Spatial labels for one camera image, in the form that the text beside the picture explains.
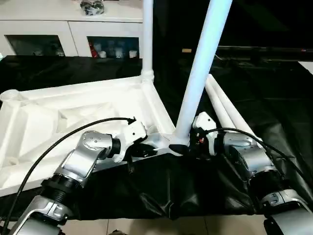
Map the white board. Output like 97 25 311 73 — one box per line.
297 61 313 74

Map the white plastic table leg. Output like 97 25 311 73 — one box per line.
141 0 156 85
204 74 239 130
210 74 263 143
168 0 233 157

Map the white glass-door cabinet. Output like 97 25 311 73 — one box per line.
0 0 145 60

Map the black table mat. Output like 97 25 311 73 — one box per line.
0 55 313 221

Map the white plastic table top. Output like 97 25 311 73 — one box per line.
0 74 189 197

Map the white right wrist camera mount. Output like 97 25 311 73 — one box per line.
191 112 219 158

